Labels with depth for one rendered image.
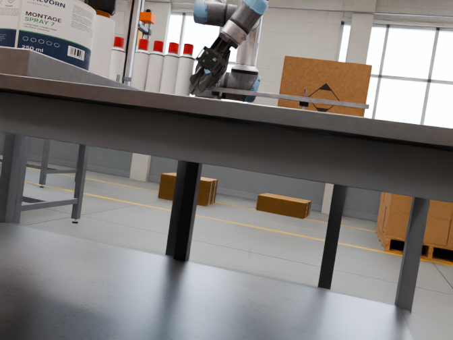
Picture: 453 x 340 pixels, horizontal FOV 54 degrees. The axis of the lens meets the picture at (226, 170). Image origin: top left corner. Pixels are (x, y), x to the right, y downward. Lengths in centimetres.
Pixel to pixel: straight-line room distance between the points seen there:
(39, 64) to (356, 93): 110
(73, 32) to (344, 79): 95
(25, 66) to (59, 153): 773
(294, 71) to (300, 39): 549
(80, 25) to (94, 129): 39
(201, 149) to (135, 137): 10
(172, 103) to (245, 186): 644
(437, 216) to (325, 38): 347
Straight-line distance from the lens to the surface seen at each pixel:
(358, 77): 161
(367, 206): 680
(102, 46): 126
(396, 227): 458
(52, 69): 81
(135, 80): 151
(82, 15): 101
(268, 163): 57
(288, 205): 576
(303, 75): 160
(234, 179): 703
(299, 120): 53
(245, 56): 185
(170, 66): 148
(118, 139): 63
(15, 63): 78
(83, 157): 364
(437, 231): 463
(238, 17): 142
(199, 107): 55
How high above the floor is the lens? 78
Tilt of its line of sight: 3 degrees down
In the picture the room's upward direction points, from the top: 8 degrees clockwise
